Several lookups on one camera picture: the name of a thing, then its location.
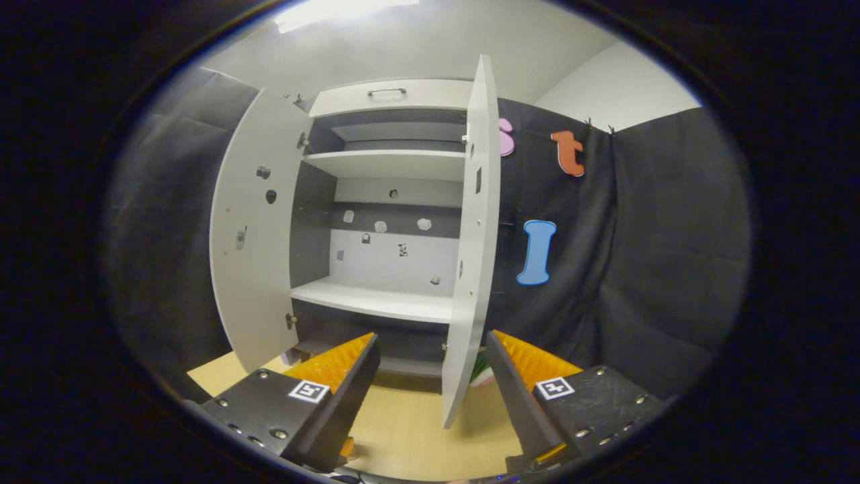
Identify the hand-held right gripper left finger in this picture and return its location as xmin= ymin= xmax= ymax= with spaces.
xmin=200 ymin=332 xmax=382 ymax=473

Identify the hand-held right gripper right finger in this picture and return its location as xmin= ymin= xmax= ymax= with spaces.
xmin=485 ymin=329 xmax=666 ymax=471

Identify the white cabinet door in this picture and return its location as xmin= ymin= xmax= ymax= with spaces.
xmin=441 ymin=54 xmax=503 ymax=430
xmin=210 ymin=87 xmax=315 ymax=374

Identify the white and grey cabinet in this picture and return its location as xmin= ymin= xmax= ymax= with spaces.
xmin=289 ymin=77 xmax=484 ymax=378

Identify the white cabinet drawer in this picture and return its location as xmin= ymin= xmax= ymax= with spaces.
xmin=308 ymin=78 xmax=474 ymax=119

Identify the watermelon slice toy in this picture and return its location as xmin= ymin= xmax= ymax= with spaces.
xmin=468 ymin=350 xmax=497 ymax=389

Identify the black backdrop cloth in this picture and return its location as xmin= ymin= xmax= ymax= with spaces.
xmin=101 ymin=64 xmax=752 ymax=401

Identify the ceiling light panel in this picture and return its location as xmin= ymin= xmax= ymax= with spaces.
xmin=274 ymin=0 xmax=421 ymax=34

